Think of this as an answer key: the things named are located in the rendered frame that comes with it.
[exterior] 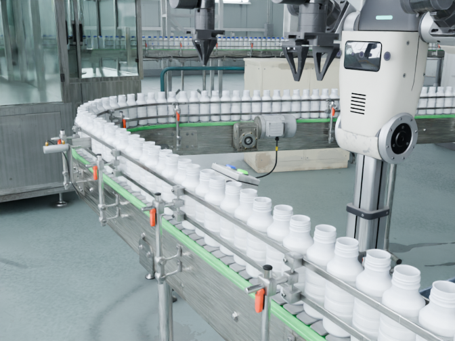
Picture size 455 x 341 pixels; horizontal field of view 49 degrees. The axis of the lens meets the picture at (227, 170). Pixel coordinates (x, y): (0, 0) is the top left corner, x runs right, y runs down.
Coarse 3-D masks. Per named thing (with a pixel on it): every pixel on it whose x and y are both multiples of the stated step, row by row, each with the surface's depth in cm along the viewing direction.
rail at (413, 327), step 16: (128, 176) 157; (160, 176) 135; (176, 208) 129; (192, 224) 122; (240, 224) 103; (272, 240) 94; (240, 256) 104; (320, 272) 83; (352, 288) 77; (368, 304) 74; (336, 320) 81; (400, 320) 70; (432, 336) 65
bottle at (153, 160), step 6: (150, 150) 143; (156, 150) 143; (150, 156) 143; (156, 156) 143; (150, 162) 143; (156, 162) 143; (150, 174) 143; (150, 180) 144; (150, 186) 144; (150, 198) 146
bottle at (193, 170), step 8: (192, 168) 123; (200, 168) 125; (192, 176) 124; (184, 184) 124; (192, 184) 124; (192, 192) 124; (184, 200) 125; (192, 200) 124; (184, 208) 126; (192, 208) 125; (192, 216) 125; (184, 224) 127
